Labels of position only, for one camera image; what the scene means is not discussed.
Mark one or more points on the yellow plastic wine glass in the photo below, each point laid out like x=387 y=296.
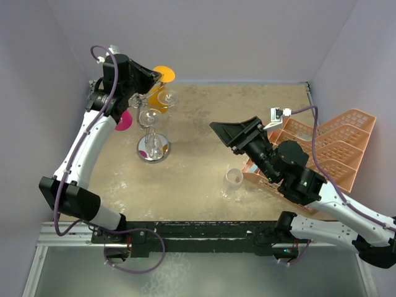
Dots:
x=167 y=76

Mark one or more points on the clear wine glass right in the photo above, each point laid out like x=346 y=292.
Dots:
x=232 y=181

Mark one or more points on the chrome wine glass rack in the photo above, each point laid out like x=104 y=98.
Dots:
x=139 y=103

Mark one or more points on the clear champagne flute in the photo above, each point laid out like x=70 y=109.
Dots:
x=153 y=147
x=169 y=99

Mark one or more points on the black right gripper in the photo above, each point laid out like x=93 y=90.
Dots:
x=239 y=135

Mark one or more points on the orange plastic basket rack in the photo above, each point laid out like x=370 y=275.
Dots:
x=340 y=144

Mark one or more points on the pink plastic wine glass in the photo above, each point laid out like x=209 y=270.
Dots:
x=125 y=122

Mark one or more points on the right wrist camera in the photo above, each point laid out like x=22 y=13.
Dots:
x=276 y=118

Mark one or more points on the black base frame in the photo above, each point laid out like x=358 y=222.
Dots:
x=262 y=238

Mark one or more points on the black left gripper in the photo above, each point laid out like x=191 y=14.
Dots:
x=149 y=77

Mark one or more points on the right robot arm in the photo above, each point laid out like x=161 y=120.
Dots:
x=369 y=234

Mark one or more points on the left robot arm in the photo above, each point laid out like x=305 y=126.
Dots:
x=66 y=191

